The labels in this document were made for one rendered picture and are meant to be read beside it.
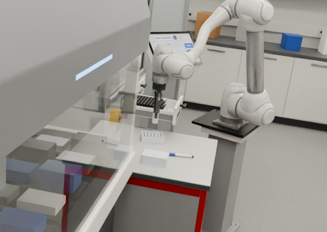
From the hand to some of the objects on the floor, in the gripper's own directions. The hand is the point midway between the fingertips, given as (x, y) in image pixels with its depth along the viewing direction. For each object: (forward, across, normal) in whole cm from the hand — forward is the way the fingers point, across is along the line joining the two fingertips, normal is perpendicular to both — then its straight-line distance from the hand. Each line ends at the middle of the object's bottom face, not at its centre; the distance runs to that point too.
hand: (155, 116), depth 254 cm
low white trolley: (+89, -17, -3) cm, 91 cm away
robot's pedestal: (+89, +31, -54) cm, 108 cm away
